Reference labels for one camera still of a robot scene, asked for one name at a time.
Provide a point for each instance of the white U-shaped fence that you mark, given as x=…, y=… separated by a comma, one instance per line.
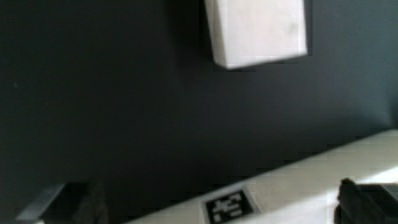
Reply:
x=256, y=31

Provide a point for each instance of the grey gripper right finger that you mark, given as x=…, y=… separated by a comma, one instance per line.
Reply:
x=366, y=203

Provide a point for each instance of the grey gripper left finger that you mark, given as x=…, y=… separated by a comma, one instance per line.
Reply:
x=68, y=204

